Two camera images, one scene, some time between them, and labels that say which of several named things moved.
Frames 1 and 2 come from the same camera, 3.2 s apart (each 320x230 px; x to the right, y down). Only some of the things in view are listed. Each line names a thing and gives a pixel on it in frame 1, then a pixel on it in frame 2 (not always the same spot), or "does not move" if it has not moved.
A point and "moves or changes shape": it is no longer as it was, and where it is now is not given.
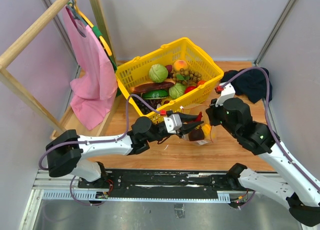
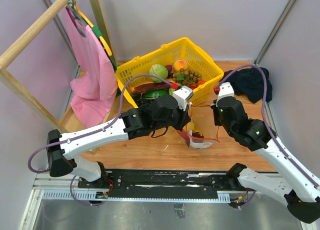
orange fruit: x=200 y=82 does not move
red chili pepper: x=199 y=117 to x=184 y=134
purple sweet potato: x=169 y=68 does not move
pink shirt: x=93 y=92 does not move
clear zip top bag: x=202 y=134 moves or changes shape
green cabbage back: x=158 y=73 does not move
